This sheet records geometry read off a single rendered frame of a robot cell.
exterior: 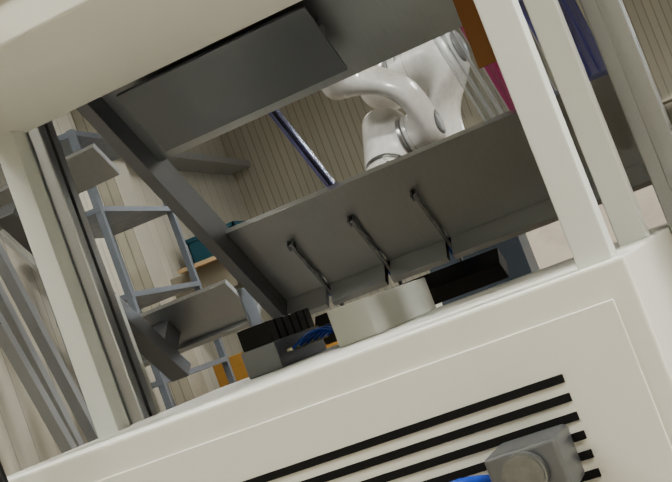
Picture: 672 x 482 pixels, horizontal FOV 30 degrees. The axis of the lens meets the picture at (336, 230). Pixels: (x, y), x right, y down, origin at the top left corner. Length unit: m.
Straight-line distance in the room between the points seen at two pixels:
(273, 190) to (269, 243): 9.92
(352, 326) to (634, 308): 0.50
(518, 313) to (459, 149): 0.87
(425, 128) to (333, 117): 9.59
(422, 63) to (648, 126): 1.04
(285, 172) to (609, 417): 10.92
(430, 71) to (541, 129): 1.39
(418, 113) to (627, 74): 0.83
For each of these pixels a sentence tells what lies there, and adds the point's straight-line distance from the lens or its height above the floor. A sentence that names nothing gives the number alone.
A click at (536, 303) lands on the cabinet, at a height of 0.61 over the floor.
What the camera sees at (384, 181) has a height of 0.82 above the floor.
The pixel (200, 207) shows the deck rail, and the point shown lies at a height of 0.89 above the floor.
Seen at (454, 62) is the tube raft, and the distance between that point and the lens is 1.79.
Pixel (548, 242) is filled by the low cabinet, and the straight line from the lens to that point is 8.94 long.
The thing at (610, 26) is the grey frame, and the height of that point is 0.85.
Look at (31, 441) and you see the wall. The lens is 7.03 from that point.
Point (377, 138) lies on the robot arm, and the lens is 2.25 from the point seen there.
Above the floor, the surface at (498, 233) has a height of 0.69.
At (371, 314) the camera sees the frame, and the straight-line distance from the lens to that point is 1.44.
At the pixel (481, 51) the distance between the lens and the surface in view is 1.37.
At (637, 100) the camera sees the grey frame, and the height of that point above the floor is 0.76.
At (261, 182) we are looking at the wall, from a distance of 11.96.
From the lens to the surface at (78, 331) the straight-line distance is 1.52.
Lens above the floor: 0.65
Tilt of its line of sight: 4 degrees up
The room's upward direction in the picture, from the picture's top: 21 degrees counter-clockwise
